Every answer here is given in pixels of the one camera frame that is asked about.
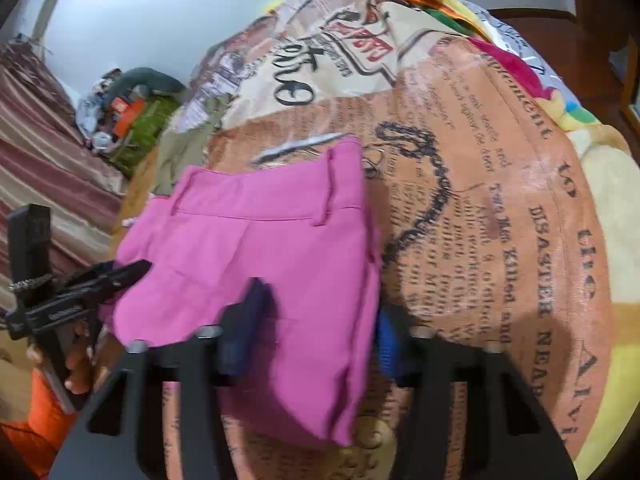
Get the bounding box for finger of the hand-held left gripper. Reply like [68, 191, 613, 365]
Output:
[60, 259, 153, 311]

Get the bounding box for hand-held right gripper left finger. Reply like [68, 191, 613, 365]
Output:
[47, 277, 276, 480]

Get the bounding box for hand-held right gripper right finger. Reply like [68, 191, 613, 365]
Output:
[375, 305, 576, 480]

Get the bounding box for pink pants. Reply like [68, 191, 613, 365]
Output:
[100, 135, 386, 448]

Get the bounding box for person's left forearm orange sleeve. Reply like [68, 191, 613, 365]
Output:
[0, 367, 81, 480]

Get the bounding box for olive green pants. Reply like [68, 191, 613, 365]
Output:
[152, 95, 233, 196]

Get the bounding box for person's left hand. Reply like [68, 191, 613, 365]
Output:
[64, 319, 127, 396]

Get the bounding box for maroon striped bedding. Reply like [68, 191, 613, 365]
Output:
[0, 40, 126, 311]

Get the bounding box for green patterned cloth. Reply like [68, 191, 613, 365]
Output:
[107, 95, 181, 178]

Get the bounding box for orange box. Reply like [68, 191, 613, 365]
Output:
[107, 96, 146, 136]

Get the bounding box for newspaper printed blanket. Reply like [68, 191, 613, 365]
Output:
[112, 0, 616, 480]

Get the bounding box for grey plush toy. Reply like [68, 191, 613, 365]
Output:
[112, 66, 186, 96]

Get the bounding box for colourful fleece blanket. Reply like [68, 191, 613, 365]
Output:
[380, 0, 640, 480]

